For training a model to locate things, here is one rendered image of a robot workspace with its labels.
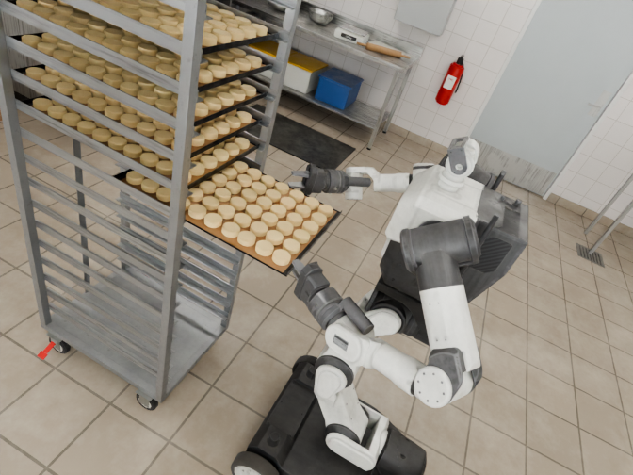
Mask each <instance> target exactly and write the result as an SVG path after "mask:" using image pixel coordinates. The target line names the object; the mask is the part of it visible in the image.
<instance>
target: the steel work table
mask: <svg viewBox="0 0 633 475"><path fill-rule="evenodd" d="M232 3H233V4H234V8H235V9H239V7H242V8H245V9H248V10H250V11H253V12H255V13H257V14H260V15H262V17H261V20H263V21H265V20H266V17H267V18H269V19H271V20H273V21H276V22H278V23H281V24H283V23H284V15H285V12H281V11H279V10H276V9H275V8H273V7H272V6H271V5H270V4H269V3H268V1H267V0H232ZM309 8H319V9H322V10H325V11H328V12H330V13H331V14H332V15H333V18H332V20H331V21H330V22H329V23H327V24H324V25H321V24H318V23H316V22H314V21H313V20H312V19H311V18H310V14H309ZM343 24H347V25H352V26H354V27H357V28H360V29H362V30H364V31H367V32H369V33H368V34H369V38H368V41H367V42H366V43H365V44H367V43H368V42H369V41H381V42H383V43H385V44H387V45H389V46H392V47H394V48H396V49H398V50H399V51H402V52H404V53H406V54H405V56H409V57H411V58H410V59H408V58H405V57H401V58H396V57H390V56H387V55H384V54H380V53H377V52H373V51H370V50H366V49H365V47H364V46H360V45H357V44H355V43H352V42H349V41H345V40H342V39H340V38H337V37H335V36H334V31H335V29H336V28H338V27H339V26H340V25H343ZM296 29H297V30H299V31H301V32H303V33H306V34H308V35H310V36H313V37H315V38H318V39H320V40H323V41H325V42H328V43H330V44H333V45H335V46H338V47H340V48H342V49H345V50H347V51H350V52H351V53H354V54H356V55H359V56H361V57H365V58H367V59H370V60H372V61H375V62H377V63H379V64H381V65H383V66H386V67H388V68H391V69H393V70H395V71H396V72H395V75H394V78H393V80H392V83H391V86H390V88H389V91H388V92H387V95H386V98H385V100H384V103H383V106H382V108H381V110H380V109H377V108H375V107H373V106H370V105H368V104H365V103H363V102H361V101H358V100H356V101H355V102H353V103H352V104H351V105H350V106H348V107H347V108H346V109H344V110H342V109H339V108H337V107H335V106H331V105H328V104H326V103H324V102H321V101H319V100H317V99H316V98H315V94H316V90H317V89H315V90H312V91H310V92H308V93H306V94H304V93H302V92H300V91H298V90H294V89H292V88H290V87H288V86H286V85H284V84H283V87H282V90H285V91H287V92H290V93H292V94H294V95H297V96H299V97H300V98H302V99H305V100H307V101H309V102H311V103H314V104H316V105H318V106H322V107H324V108H326V109H328V110H330V111H332V112H334V113H337V114H339V115H341V116H343V117H346V118H348V119H350V120H352V121H355V122H357V123H359V124H362V125H364V126H366V127H368V128H371V129H373V133H372V135H371V138H370V141H369V143H368V145H367V148H366V149H367V150H371V147H372V145H373V142H374V139H375V138H376V135H377V133H378V130H379V127H380V125H381V124H382V123H383V122H384V121H385V120H386V119H387V118H388V119H387V122H386V124H385V127H384V129H383V131H382V132H383V133H384V134H386V132H387V129H388V127H389V124H390V122H391V120H392V118H393V115H394V113H395V111H396V108H397V106H398V102H399V99H400V97H401V94H402V93H403V90H404V88H405V85H406V83H407V80H408V78H409V75H410V73H411V70H412V68H413V66H414V64H415V63H416V62H418V60H419V59H420V56H421V54H422V51H423V49H424V48H423V47H420V46H417V45H415V44H412V43H410V42H407V41H404V40H402V39H399V38H397V37H394V36H392V35H389V34H387V33H384V32H382V31H380V30H378V29H375V28H372V27H370V26H367V25H363V24H361V23H358V22H356V21H353V20H351V19H349V18H347V17H344V16H342V15H339V14H337V13H334V12H332V11H329V10H327V9H325V8H321V7H318V6H316V5H313V4H311V3H308V2H306V1H303V0H302V1H301V4H300V12H299V16H298V20H297V24H296ZM406 70H407V72H406V74H405V76H404V78H403V81H402V83H401V86H400V88H399V91H398V95H397V98H396V100H395V102H394V104H393V107H392V109H391V112H390V114H389V113H386V112H385V110H386V109H387V106H388V104H389V101H390V98H391V96H392V93H393V91H394V88H395V85H396V83H397V81H398V77H399V75H400V73H403V72H405V71H406ZM252 76H253V77H256V78H258V79H260V80H262V81H265V82H267V83H269V84H270V83H271V79H270V78H267V77H265V76H263V75H261V74H253V75H252Z"/></svg>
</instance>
